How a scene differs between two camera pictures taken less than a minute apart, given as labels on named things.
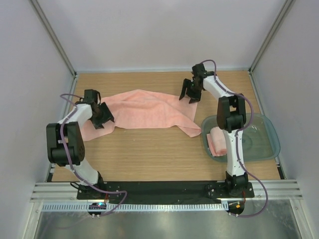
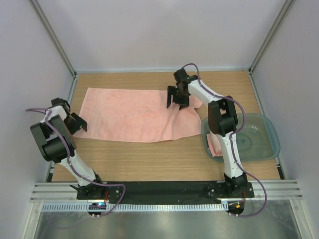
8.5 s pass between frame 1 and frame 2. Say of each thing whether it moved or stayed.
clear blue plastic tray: stayed
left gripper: moved
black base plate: stayed
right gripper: moved
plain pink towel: moved
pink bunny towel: stayed
